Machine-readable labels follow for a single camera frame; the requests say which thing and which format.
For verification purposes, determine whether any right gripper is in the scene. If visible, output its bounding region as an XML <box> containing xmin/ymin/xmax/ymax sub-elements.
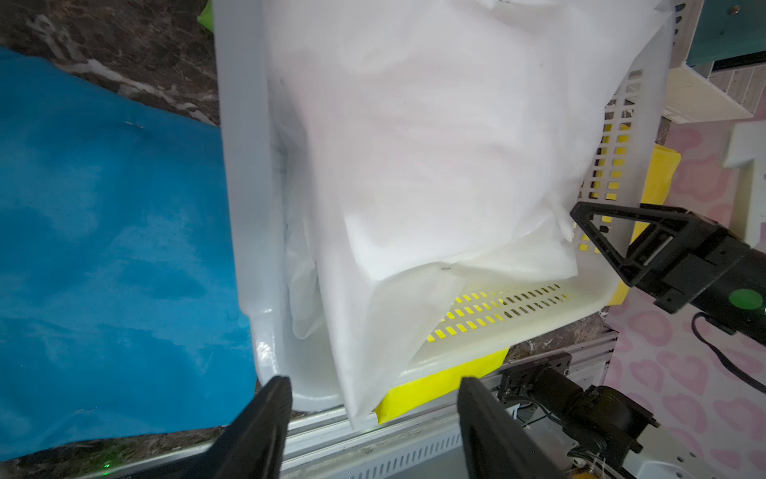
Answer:
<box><xmin>571</xmin><ymin>202</ymin><xmax>765</xmax><ymax>344</ymax></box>

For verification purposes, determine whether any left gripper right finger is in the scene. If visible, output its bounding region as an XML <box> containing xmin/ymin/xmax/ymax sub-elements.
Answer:
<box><xmin>457</xmin><ymin>377</ymin><xmax>565</xmax><ymax>479</ymax></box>

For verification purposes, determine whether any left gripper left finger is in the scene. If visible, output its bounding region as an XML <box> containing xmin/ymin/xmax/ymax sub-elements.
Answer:
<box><xmin>132</xmin><ymin>376</ymin><xmax>292</xmax><ymax>478</ymax></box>

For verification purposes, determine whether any white perforated plastic basket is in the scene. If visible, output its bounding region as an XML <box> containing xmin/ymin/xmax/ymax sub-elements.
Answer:
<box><xmin>213</xmin><ymin>1</ymin><xmax>672</xmax><ymax>420</ymax></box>

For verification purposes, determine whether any blue raincoat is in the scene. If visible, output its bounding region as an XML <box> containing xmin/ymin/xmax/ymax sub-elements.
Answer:
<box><xmin>1</xmin><ymin>50</ymin><xmax>257</xmax><ymax>460</ymax></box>

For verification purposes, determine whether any white raincoat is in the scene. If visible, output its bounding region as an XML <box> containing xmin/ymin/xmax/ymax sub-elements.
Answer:
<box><xmin>263</xmin><ymin>1</ymin><xmax>670</xmax><ymax>425</ymax></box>

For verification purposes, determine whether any green folded raincoat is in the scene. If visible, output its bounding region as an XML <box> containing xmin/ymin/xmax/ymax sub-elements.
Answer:
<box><xmin>197</xmin><ymin>0</ymin><xmax>215</xmax><ymax>33</ymax></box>

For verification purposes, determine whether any white desktop file organizer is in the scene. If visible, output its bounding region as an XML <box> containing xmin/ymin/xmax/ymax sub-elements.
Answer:
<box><xmin>663</xmin><ymin>1</ymin><xmax>765</xmax><ymax>124</ymax></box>

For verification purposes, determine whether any teal folder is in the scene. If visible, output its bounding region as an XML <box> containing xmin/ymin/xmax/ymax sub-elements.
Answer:
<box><xmin>686</xmin><ymin>0</ymin><xmax>765</xmax><ymax>66</ymax></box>

